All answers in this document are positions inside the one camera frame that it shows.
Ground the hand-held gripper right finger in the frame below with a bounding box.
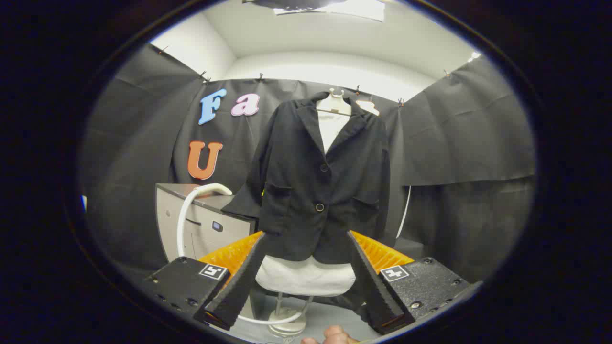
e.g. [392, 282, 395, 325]
[347, 230, 483, 335]

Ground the black backdrop cloth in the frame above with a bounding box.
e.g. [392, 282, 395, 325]
[79, 43, 536, 287]

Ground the white mannequin torso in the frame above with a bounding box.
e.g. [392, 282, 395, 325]
[256, 87, 357, 337]

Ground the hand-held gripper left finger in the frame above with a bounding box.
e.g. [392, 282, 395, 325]
[141, 231, 268, 331]

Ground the grey cabinet unit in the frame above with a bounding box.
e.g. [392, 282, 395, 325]
[155, 183, 261, 263]

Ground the black suit jacket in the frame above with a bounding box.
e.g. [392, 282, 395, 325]
[221, 92, 392, 263]

